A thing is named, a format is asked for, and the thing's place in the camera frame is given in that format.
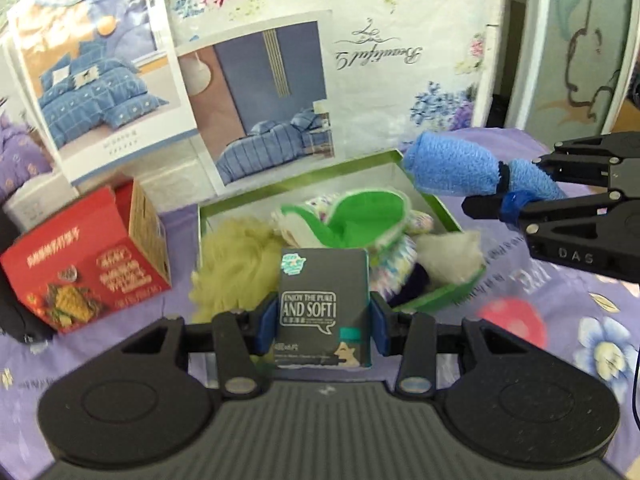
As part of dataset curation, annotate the pink round object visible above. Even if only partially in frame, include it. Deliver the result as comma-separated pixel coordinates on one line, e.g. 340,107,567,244
470,296,550,356

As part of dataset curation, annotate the blue checked bedding poster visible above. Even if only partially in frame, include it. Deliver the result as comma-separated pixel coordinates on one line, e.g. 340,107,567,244
7,0,198,186

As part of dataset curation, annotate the olive green bath loofah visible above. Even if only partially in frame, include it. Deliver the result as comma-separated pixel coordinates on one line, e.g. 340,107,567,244
190,217,286,323

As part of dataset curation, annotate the white floral bedding package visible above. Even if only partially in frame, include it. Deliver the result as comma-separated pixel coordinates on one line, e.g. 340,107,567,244
160,0,506,171

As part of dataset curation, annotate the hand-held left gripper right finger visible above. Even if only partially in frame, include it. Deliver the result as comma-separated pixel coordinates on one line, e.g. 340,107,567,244
369,294,551,397

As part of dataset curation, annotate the dark grey tissue pack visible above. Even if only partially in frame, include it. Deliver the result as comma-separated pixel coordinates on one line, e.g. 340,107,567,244
273,247,372,368

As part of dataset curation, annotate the purple floral blanket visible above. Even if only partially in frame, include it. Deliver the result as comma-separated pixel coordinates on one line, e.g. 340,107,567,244
0,127,640,461

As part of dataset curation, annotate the floral fabric pouch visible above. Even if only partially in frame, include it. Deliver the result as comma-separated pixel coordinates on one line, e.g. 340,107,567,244
272,192,433,301

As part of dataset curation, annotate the black speaker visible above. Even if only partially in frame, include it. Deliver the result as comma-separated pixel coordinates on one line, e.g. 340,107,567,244
0,210,36,346

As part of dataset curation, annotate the purple bedding poster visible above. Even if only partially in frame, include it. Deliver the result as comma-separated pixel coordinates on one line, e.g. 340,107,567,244
0,95,81,231

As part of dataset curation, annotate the green bath mitt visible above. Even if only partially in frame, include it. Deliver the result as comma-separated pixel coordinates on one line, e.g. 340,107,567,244
280,188,413,251

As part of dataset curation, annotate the white scrubby cloth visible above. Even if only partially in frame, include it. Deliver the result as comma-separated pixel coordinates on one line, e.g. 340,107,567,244
417,232,485,286

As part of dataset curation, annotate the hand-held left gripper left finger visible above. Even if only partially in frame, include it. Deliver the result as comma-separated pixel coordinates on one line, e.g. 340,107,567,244
107,292,279,397

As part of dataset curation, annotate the red cracker box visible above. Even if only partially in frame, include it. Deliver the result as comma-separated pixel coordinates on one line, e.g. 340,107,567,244
0,178,172,335

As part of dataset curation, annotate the blue towel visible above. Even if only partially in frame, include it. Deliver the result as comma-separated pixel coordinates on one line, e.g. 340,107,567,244
402,131,568,201

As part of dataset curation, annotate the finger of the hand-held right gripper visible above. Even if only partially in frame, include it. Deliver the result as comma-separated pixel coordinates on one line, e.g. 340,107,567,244
532,131,640,192
462,187,640,283

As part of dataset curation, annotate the green cardboard box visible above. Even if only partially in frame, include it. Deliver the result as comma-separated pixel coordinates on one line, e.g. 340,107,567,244
197,149,486,311

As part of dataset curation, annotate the glass door with cartoon drawing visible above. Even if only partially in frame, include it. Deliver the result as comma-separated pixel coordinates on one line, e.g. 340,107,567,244
530,0,640,136

